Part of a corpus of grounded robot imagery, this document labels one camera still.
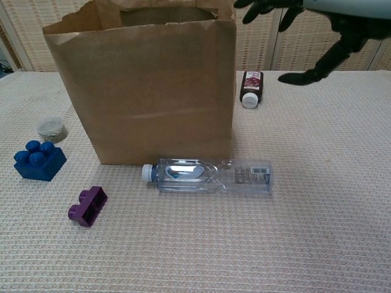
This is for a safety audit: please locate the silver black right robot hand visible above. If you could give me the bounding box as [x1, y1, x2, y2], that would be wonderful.
[233, 0, 391, 86]

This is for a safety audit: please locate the clear plastic water bottle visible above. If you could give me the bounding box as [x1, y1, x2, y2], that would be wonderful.
[141, 157, 274, 195]

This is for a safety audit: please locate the dark juice bottle white cap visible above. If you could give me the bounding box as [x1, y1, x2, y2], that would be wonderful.
[239, 70, 265, 109]

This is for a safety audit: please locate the brown paper bag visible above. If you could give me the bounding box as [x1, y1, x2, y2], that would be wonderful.
[42, 0, 238, 165]

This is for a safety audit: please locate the beige bamboo folding screen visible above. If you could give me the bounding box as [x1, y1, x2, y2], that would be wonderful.
[0, 0, 391, 73]

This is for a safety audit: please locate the white woven tablecloth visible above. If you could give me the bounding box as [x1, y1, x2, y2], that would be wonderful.
[0, 70, 391, 293]

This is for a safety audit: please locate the purple toy brick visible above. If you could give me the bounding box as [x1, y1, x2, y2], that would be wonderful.
[67, 186, 108, 228]

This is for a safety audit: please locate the blue toy brick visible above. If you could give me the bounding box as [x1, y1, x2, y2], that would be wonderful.
[13, 140, 67, 182]

